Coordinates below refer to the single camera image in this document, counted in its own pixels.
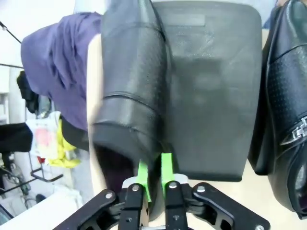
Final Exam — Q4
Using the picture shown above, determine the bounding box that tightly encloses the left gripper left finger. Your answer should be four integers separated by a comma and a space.
56, 159, 152, 230

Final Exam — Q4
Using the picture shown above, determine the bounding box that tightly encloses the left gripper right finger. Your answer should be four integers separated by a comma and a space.
160, 153, 272, 230

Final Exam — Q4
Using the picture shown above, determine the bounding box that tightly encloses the black leather loafer shoe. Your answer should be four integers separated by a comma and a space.
91, 0, 173, 222
248, 0, 307, 220

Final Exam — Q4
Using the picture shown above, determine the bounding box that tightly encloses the black plastic shoe stand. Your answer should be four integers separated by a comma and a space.
153, 1, 262, 182

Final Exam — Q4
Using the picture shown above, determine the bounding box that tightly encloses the yellow cloth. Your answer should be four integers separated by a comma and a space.
48, 117, 81, 168

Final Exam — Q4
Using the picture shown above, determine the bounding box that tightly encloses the black cloth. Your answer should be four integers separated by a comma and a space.
59, 117, 91, 152

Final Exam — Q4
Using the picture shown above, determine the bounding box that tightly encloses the white bag with red print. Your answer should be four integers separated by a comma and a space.
25, 111, 62, 166

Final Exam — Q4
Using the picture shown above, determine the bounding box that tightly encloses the black padded seat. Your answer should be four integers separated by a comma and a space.
0, 122, 34, 154

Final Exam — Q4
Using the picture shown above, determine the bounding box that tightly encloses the black hanging garment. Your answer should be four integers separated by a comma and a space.
16, 70, 40, 114

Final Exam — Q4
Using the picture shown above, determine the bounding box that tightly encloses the purple cloth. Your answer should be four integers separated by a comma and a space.
21, 11, 104, 132

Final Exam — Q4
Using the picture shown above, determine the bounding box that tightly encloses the black metal frame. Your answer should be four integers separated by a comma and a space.
28, 153, 64, 184

